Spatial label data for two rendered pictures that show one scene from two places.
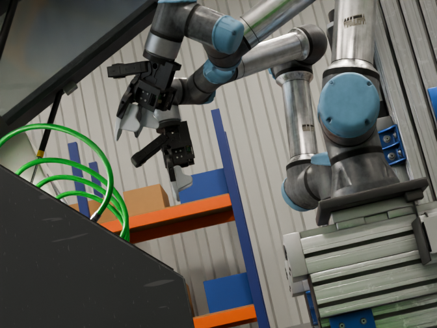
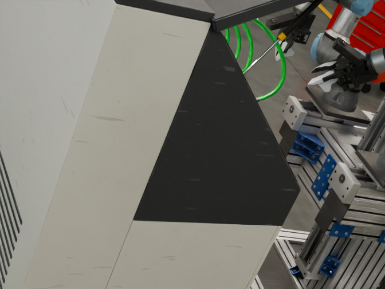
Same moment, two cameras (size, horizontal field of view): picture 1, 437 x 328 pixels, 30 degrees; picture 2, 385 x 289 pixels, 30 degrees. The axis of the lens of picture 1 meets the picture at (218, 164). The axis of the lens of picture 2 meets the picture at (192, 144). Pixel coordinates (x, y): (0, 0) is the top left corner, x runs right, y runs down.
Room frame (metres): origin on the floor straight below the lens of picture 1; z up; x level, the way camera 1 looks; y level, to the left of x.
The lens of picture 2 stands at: (-0.07, 1.52, 2.05)
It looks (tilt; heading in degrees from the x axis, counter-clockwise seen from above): 27 degrees down; 331
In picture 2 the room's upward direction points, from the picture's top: 23 degrees clockwise
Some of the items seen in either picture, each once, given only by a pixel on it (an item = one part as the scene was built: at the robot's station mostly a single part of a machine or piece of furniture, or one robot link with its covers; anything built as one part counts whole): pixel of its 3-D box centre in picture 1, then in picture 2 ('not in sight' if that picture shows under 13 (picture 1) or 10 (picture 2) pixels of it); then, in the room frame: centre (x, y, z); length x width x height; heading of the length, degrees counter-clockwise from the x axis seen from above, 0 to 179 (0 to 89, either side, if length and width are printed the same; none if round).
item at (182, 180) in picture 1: (181, 181); (287, 53); (2.10, 0.11, 1.25); 0.06 x 0.03 x 0.09; 96
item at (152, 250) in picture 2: not in sight; (140, 244); (1.97, 0.44, 0.39); 0.70 x 0.58 x 0.79; 5
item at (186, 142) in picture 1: (175, 145); (297, 25); (2.12, 0.10, 1.35); 0.09 x 0.08 x 0.12; 96
